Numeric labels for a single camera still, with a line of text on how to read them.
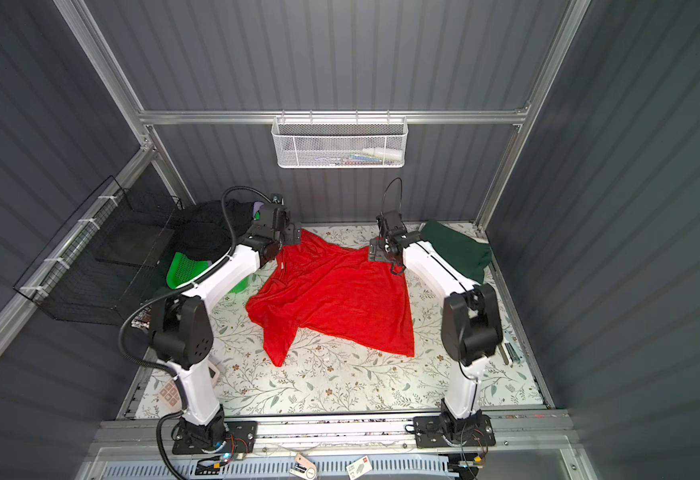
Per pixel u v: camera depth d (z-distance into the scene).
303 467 0.68
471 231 1.20
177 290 0.51
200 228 1.09
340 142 1.24
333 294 1.01
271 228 0.71
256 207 1.11
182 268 1.00
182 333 0.50
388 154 0.88
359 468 0.68
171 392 0.80
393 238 0.70
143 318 0.77
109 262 0.73
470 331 0.49
